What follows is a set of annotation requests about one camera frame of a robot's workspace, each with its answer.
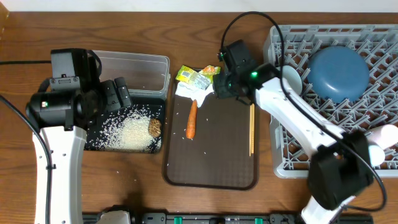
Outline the grey dishwasher rack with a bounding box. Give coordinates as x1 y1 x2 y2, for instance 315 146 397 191
263 24 397 179

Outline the wooden chopstick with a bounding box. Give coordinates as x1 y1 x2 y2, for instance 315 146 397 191
249 104 254 157
252 104 255 154

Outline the black waste tray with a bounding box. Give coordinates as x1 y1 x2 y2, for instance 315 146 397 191
83 94 166 154

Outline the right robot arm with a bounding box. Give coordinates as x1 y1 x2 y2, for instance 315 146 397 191
213 40 374 223

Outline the clear plastic bin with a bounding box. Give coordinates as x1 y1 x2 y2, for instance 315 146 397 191
94 50 170 100

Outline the light blue rice bowl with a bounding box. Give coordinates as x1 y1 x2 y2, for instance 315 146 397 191
282 65 302 95

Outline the yellow green snack wrapper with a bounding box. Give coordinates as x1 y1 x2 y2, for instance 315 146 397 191
176 65 221 90

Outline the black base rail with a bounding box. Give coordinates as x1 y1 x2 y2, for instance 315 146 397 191
82 205 374 224

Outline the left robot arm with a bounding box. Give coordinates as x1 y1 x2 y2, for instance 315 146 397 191
26 48 132 223

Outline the brown serving tray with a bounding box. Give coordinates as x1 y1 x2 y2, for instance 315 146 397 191
162 93 259 190

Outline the spilled white rice pile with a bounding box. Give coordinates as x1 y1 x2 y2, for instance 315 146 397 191
86 104 163 153

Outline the light blue cup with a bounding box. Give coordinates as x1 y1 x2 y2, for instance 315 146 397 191
368 145 385 167

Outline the crumpled white napkin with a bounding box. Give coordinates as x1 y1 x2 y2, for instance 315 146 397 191
175 82 214 108

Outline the pink cup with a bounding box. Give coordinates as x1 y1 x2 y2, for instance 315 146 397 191
367 124 398 149

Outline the orange carrot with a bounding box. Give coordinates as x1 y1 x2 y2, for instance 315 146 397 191
186 100 198 139

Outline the dark blue plate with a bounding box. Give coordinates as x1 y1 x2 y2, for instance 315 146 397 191
307 46 369 103

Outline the brown mushroom food scrap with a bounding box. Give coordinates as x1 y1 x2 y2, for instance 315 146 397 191
148 118 162 138

